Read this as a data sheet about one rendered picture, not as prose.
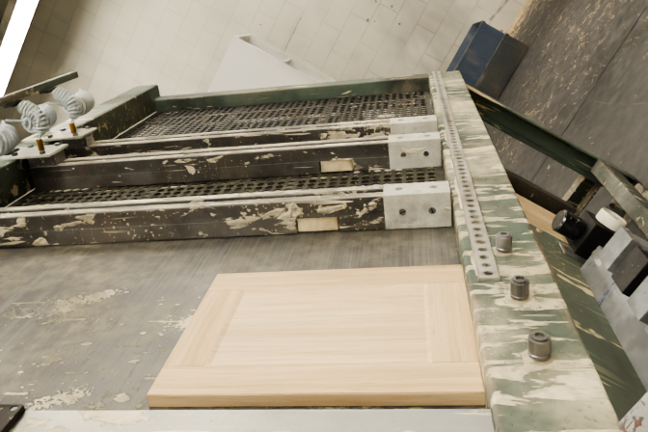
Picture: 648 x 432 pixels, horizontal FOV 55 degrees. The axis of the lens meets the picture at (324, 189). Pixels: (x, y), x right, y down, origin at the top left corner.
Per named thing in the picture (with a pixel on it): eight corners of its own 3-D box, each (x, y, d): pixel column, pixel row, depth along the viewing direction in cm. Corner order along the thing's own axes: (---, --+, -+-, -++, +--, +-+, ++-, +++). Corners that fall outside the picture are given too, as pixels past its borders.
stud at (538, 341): (553, 364, 69) (553, 340, 68) (529, 364, 69) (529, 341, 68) (548, 350, 71) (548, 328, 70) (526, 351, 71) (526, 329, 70)
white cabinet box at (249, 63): (471, 164, 476) (233, 36, 463) (432, 227, 491) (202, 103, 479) (460, 148, 535) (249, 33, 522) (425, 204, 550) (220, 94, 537)
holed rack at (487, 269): (500, 281, 87) (500, 277, 87) (478, 282, 87) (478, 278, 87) (440, 71, 240) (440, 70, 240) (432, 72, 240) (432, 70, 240)
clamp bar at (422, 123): (438, 148, 164) (434, 57, 156) (30, 175, 182) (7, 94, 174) (437, 137, 173) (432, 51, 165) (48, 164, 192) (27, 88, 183)
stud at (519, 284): (530, 302, 81) (530, 282, 80) (511, 303, 81) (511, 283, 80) (527, 292, 83) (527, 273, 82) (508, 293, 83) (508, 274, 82)
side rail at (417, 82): (430, 105, 237) (429, 76, 233) (158, 126, 254) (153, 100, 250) (429, 100, 244) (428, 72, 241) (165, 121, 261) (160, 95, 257)
